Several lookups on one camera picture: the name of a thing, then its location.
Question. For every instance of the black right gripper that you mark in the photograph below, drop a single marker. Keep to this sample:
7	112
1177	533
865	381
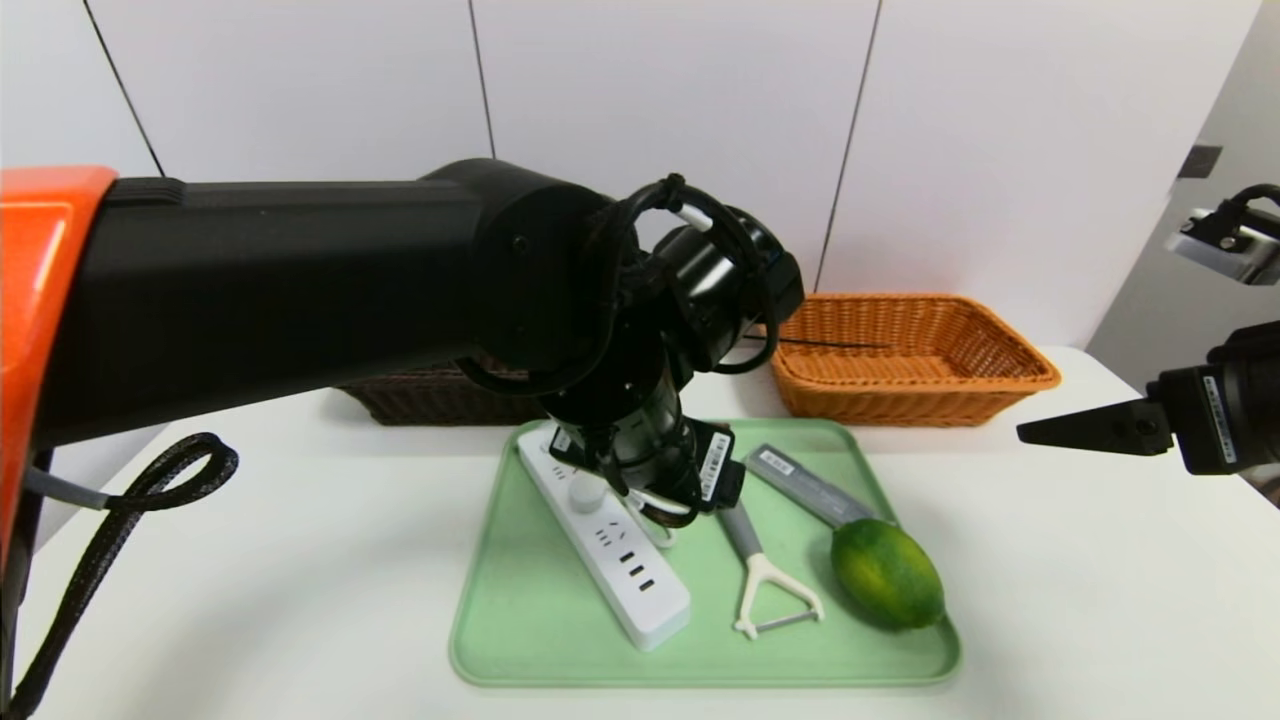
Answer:
1212	420

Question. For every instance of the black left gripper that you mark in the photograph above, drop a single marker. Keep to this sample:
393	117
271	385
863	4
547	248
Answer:
716	465

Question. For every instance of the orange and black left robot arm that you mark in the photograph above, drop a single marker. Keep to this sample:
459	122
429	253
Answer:
300	280

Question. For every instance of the orange wicker basket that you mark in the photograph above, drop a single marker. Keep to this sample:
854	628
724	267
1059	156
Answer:
900	405

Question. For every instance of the dark brown wicker basket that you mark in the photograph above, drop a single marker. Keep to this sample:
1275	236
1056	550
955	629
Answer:
440	405

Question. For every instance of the grey pencil lead case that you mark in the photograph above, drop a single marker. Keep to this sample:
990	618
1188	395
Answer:
800	482

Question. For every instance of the white brown background object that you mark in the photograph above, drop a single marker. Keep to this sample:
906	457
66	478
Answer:
1265	487

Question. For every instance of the green lime fruit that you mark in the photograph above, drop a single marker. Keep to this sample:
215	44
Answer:
888	575

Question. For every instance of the light green plastic tray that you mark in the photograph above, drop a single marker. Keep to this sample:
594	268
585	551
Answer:
560	610

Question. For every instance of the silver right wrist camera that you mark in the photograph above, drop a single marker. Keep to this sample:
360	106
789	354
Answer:
1225	250

